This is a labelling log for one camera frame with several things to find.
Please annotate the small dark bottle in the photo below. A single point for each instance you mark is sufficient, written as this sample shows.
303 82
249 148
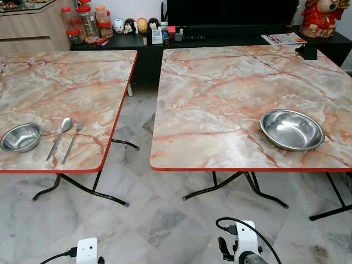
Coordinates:
165 33

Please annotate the red lid plastic jar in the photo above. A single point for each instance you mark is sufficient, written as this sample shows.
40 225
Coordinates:
66 18
102 22

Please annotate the white round figurine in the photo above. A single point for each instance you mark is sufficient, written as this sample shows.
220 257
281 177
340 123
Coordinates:
118 26

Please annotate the big red robed figurine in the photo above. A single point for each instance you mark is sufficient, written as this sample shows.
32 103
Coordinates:
318 19

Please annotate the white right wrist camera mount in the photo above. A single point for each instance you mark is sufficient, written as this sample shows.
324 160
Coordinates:
247 237

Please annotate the small steel bowl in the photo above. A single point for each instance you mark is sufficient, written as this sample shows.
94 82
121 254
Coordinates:
21 137

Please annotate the black table clamp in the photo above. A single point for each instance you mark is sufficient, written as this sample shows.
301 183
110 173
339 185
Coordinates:
308 52

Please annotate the black flat television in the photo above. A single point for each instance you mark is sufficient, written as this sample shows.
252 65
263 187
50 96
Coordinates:
231 12

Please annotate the red and white magazine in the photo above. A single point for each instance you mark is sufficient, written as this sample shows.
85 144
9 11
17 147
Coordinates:
283 38

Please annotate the black television console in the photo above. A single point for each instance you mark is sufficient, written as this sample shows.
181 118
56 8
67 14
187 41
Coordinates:
231 43

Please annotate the steel fork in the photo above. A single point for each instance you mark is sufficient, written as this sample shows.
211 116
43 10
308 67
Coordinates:
73 143

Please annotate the black round figurine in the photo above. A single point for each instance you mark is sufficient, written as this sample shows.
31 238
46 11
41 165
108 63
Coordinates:
153 24

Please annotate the light wooden cabinet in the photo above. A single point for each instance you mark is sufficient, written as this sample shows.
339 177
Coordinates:
33 30

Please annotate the small white box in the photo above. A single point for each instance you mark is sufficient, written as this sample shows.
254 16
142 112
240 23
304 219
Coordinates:
157 37

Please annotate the steel spoon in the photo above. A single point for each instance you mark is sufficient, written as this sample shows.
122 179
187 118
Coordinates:
66 124

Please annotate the large shallow steel dish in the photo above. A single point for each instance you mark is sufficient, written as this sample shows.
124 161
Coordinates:
292 130

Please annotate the small red box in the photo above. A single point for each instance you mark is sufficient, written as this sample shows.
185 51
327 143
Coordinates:
171 29

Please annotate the small red lid jar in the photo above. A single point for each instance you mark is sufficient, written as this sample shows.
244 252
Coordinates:
74 36

